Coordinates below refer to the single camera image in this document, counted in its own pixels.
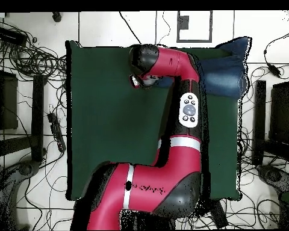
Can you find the blue denim jeans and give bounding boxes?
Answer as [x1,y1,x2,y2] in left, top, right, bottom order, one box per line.
[156,36,252,100]

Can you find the dark green table cloth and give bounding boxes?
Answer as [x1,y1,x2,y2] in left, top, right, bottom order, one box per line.
[65,40,243,202]

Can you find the small grey square plate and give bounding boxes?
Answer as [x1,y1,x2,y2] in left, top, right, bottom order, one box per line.
[178,15,190,30]

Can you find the black power strip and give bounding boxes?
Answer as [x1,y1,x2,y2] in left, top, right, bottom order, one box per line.
[47,112,67,153]

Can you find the black electronics box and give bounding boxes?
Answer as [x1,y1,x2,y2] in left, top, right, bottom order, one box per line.
[0,26,29,47]

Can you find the black rectangular box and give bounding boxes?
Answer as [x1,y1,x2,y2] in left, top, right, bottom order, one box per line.
[208,199,229,230]

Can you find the long black cable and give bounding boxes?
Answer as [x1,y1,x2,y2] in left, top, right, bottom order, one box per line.
[119,11,145,48]

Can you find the grey square floor frame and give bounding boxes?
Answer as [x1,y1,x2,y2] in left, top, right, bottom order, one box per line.
[176,10,213,43]

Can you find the black cable tangle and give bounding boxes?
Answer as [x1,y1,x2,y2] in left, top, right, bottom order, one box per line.
[0,18,69,81]

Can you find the black metal frame stand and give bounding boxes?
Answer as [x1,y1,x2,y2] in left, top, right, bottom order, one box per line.
[252,61,289,170]
[0,54,46,165]

